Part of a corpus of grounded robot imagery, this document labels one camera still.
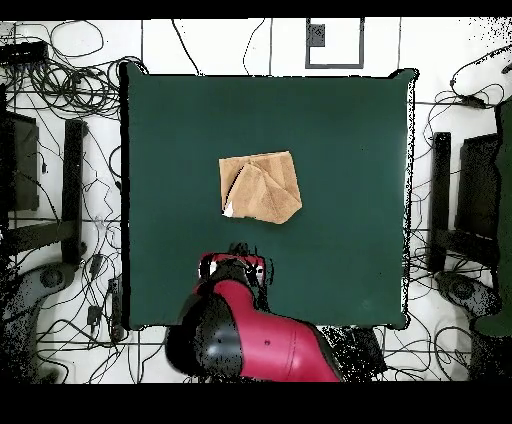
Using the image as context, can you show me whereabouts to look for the black flat panel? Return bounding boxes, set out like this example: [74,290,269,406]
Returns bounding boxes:
[455,133,501,241]
[0,111,41,213]

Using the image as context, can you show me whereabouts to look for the black power strip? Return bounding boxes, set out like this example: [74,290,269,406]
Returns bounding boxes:
[0,40,50,67]
[107,276,124,342]

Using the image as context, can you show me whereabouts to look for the tangled black cable bundle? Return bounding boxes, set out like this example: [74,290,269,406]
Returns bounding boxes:
[3,55,149,121]

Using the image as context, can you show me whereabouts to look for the tan terry towel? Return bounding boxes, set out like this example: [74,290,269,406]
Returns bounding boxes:
[218,150,304,226]

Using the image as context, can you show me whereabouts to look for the dark green table cloth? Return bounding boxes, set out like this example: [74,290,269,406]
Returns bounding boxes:
[119,61,420,332]

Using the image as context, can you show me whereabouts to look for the green cloth cover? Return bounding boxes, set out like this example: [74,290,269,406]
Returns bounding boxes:
[473,97,512,338]

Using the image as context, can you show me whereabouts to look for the thin black cable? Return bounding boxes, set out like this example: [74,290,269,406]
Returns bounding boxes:
[242,17,267,77]
[170,17,201,77]

